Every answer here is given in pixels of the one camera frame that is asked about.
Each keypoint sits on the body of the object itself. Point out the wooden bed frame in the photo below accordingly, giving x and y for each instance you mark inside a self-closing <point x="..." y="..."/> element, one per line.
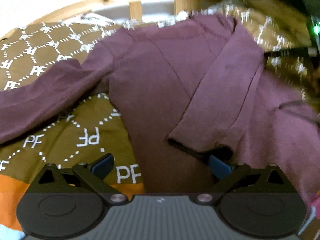
<point x="135" y="8"/>

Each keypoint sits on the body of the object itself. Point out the maroon long-sleeve shirt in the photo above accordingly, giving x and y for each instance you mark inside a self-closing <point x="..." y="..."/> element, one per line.
<point x="197" y="87"/>

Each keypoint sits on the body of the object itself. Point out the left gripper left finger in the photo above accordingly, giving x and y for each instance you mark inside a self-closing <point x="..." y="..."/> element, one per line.
<point x="83" y="183"/>

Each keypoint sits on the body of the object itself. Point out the brown patterned PF duvet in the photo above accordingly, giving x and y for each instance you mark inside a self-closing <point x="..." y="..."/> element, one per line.
<point x="92" y="126"/>

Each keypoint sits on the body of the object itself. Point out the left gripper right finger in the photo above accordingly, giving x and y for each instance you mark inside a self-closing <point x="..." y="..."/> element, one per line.
<point x="241" y="178"/>

